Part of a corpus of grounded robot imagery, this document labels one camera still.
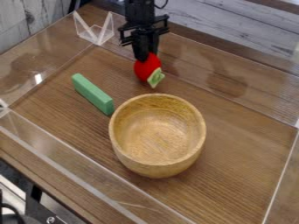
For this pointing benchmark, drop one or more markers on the clear acrylic tray wall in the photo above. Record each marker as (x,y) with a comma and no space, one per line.
(102,197)

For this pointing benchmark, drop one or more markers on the red plush strawberry toy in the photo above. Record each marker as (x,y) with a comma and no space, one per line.
(149,70)

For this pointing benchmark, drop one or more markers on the clear acrylic corner bracket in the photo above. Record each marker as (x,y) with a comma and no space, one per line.
(95,34)

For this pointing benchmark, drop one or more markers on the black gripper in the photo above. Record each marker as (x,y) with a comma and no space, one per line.
(143,27)

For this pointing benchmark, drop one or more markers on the green rectangular block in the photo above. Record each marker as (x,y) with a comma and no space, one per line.
(94,94)

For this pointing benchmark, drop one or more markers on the wooden bowl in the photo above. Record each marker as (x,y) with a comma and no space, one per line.
(158,132)

